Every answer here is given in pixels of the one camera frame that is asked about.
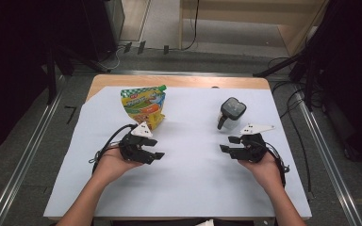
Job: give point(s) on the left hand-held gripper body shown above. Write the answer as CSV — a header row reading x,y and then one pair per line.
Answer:
x,y
130,147

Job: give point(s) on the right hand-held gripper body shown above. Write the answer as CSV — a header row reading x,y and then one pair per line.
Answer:
x,y
254,149

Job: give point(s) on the yellow snack pouch green cap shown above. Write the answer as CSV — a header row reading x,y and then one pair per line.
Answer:
x,y
143,105

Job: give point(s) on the person's right hand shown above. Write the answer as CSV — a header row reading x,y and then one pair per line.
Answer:
x,y
265,172

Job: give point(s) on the person's left hand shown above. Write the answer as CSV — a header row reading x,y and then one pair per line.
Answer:
x,y
110,166

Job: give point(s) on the white paper sheet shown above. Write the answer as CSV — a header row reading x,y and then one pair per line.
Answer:
x,y
185,175

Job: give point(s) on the wooden table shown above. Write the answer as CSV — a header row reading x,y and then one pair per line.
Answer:
x,y
201,81

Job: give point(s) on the black metal stand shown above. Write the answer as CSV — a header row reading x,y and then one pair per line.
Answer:
x,y
308,62

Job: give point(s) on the black cabinet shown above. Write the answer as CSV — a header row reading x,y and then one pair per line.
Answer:
x,y
102,28

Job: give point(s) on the light wooden furniture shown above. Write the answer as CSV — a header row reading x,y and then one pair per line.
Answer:
x,y
264,19

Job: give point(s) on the dark curtain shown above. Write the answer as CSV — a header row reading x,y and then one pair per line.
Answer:
x,y
358,78
9,69

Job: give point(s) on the metal floor rail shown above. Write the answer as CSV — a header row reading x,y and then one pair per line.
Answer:
x,y
182,73
326,150
28,150

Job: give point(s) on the small black bracket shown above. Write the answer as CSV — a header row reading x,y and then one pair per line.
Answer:
x,y
166,49
141,47
128,47

